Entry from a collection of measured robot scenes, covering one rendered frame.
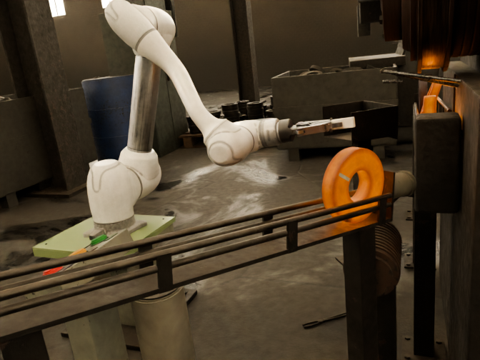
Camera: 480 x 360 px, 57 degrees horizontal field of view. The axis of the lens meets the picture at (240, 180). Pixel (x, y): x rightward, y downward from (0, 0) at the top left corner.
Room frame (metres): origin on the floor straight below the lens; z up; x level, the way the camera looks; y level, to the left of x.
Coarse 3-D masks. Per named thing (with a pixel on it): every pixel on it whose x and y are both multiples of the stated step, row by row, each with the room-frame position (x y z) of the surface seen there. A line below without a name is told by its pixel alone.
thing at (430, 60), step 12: (420, 0) 1.05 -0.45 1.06; (432, 0) 1.05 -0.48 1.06; (444, 0) 1.04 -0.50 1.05; (420, 12) 1.05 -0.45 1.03; (432, 12) 1.06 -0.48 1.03; (444, 12) 1.05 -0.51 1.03; (420, 24) 1.07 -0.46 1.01; (432, 24) 1.07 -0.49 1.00; (444, 24) 1.06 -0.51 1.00; (420, 36) 1.08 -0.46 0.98; (432, 36) 1.08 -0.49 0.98; (444, 36) 1.08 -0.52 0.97; (420, 48) 1.10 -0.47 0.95; (432, 48) 1.11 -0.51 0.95; (444, 48) 1.10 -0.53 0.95; (420, 60) 1.13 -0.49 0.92; (432, 60) 1.15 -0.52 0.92; (444, 60) 1.14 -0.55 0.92; (420, 72) 1.21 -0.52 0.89
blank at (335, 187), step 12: (336, 156) 0.84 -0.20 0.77; (348, 156) 0.83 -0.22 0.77; (360, 156) 0.85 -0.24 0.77; (372, 156) 0.87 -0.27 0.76; (336, 168) 0.82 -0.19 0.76; (348, 168) 0.83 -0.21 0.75; (360, 168) 0.85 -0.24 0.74; (372, 168) 0.87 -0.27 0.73; (324, 180) 0.83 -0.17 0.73; (336, 180) 0.81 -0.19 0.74; (348, 180) 0.83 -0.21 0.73; (360, 180) 0.88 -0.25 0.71; (372, 180) 0.87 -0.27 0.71; (324, 192) 0.82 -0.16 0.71; (336, 192) 0.81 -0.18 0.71; (348, 192) 0.82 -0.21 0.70; (360, 192) 0.87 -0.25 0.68; (372, 192) 0.86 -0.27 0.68; (324, 204) 0.83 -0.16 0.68; (336, 204) 0.81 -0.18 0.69; (372, 204) 0.86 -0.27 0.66; (360, 216) 0.84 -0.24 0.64
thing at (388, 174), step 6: (384, 174) 0.89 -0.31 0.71; (390, 174) 0.88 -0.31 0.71; (384, 180) 0.89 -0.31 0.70; (390, 180) 0.87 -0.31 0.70; (384, 186) 0.89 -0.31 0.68; (390, 186) 0.87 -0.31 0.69; (384, 192) 0.88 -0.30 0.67; (390, 192) 0.87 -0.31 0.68; (390, 210) 0.87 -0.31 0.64; (390, 216) 0.87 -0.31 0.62
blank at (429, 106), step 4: (424, 96) 1.25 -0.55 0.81; (428, 96) 1.24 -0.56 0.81; (432, 96) 1.23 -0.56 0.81; (424, 100) 1.22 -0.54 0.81; (428, 100) 1.22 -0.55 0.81; (432, 100) 1.21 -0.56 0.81; (424, 104) 1.21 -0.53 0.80; (428, 104) 1.20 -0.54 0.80; (432, 104) 1.20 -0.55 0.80; (424, 108) 1.20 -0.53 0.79; (428, 108) 1.20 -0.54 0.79; (432, 108) 1.19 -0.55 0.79; (424, 112) 1.19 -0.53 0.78; (428, 112) 1.19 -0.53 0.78; (432, 112) 1.18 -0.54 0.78
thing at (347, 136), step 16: (336, 112) 1.95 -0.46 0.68; (352, 112) 1.69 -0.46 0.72; (368, 112) 1.70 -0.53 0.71; (384, 112) 1.72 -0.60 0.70; (352, 128) 1.68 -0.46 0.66; (368, 128) 1.70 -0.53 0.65; (384, 128) 1.72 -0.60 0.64; (352, 144) 1.82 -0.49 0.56; (368, 144) 1.79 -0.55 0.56; (336, 256) 1.89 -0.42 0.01
